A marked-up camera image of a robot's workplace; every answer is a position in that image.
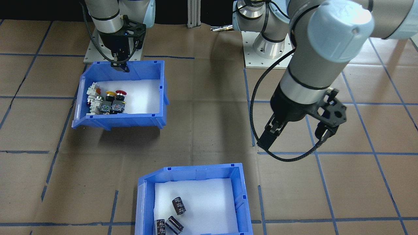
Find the white foam liner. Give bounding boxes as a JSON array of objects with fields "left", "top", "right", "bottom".
[
  {"left": 153, "top": 178, "right": 238, "bottom": 235},
  {"left": 86, "top": 79, "right": 161, "bottom": 115}
]

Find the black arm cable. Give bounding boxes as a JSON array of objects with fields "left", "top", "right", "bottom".
[
  {"left": 249, "top": 46, "right": 330, "bottom": 162},
  {"left": 80, "top": 0, "right": 115, "bottom": 64}
]

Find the yellow push button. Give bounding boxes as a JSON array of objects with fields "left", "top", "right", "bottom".
[{"left": 100, "top": 91, "right": 117, "bottom": 114}]

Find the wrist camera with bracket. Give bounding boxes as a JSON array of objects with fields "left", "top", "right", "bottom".
[
  {"left": 122, "top": 15, "right": 146, "bottom": 49},
  {"left": 315, "top": 88, "right": 347, "bottom": 142}
]

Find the aluminium profile upright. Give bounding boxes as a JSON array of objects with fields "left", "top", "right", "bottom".
[{"left": 187, "top": 0, "right": 201, "bottom": 28}]

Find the blue bin with black capacitors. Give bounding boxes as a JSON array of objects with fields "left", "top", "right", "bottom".
[{"left": 134, "top": 163, "right": 253, "bottom": 235}]

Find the blue bin with push buttons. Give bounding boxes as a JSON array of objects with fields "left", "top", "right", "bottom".
[{"left": 71, "top": 60, "right": 170, "bottom": 130}]

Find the red mushroom push button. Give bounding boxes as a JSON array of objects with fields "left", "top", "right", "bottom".
[{"left": 111, "top": 89, "right": 127, "bottom": 115}]

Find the white silver push button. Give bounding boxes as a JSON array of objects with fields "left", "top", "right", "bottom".
[{"left": 90, "top": 97, "right": 104, "bottom": 115}]

